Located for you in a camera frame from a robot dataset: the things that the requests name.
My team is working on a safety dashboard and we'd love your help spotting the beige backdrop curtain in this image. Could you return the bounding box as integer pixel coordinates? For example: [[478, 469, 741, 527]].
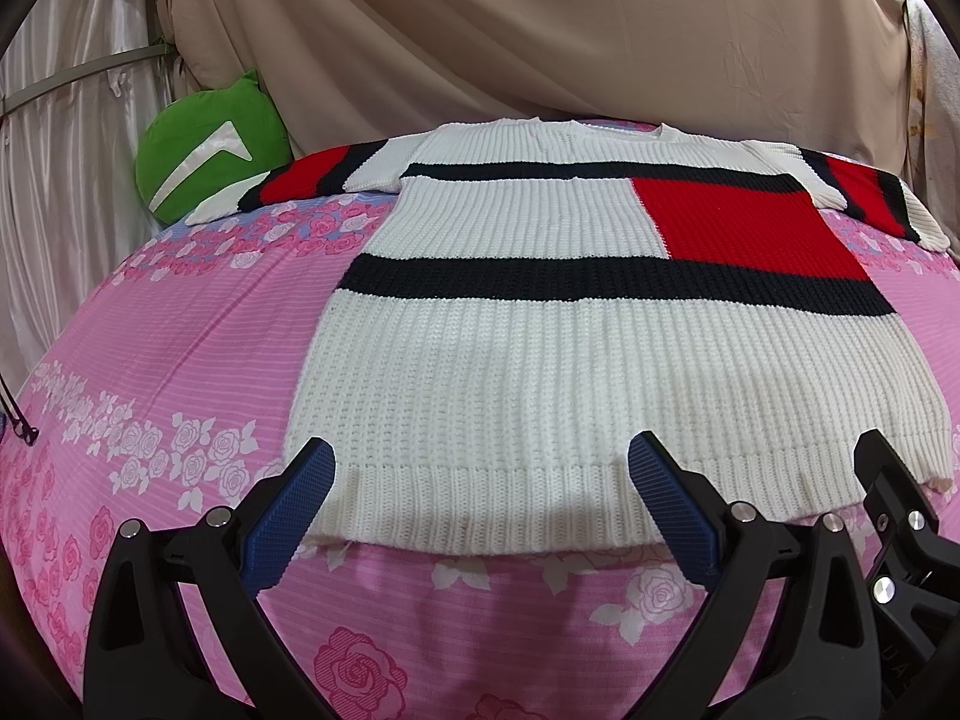
[[156, 0, 908, 172]]

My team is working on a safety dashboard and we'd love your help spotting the silver satin curtain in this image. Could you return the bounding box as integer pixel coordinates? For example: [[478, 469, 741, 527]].
[[2, 0, 171, 387]]

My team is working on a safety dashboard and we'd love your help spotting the green plush pillow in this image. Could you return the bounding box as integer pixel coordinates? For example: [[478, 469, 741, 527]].
[[133, 70, 293, 226]]

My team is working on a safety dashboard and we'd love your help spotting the white red black knit sweater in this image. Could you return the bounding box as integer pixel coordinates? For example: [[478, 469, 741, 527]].
[[194, 119, 953, 555]]

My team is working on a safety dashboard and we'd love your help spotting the pink floral bed sheet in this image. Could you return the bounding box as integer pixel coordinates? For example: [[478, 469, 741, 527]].
[[2, 193, 958, 718]]

